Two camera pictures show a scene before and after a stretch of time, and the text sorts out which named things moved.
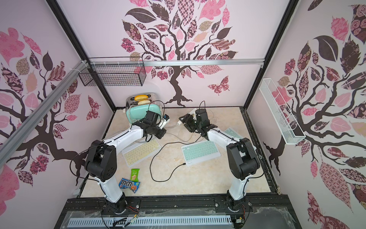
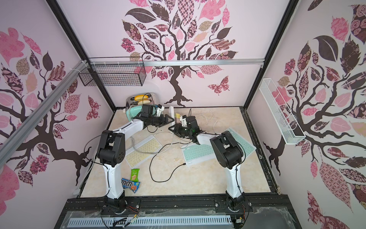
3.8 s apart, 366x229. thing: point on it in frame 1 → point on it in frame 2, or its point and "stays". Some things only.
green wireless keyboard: (197, 152) stays
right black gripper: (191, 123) → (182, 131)
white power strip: (193, 112) → (171, 112)
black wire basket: (114, 71) stays
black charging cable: (160, 149) stays
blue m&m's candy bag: (127, 183) stays
